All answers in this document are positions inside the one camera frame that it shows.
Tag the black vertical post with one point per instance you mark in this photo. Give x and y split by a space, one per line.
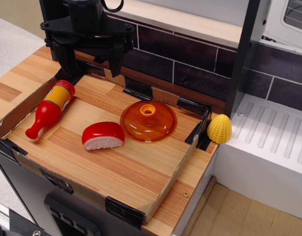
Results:
252 31

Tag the red yellow hot sauce bottle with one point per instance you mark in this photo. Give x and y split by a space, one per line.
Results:
51 107

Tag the red white toy sushi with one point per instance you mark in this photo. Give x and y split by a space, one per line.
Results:
103 135

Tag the white appliance with vent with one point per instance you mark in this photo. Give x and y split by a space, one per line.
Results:
284 22

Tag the white dish drying rack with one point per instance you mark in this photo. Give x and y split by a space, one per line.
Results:
263 159

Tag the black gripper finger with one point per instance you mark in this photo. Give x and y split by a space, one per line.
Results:
65 55
116 58

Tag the orange transparent pot lid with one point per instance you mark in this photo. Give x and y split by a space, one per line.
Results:
148 121

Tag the black control panel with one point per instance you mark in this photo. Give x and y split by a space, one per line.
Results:
68 221

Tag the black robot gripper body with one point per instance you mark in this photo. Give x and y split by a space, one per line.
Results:
84 24

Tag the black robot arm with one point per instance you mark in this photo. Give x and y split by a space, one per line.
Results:
84 24

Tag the yellow toy corn piece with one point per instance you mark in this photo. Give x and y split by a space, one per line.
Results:
219 129

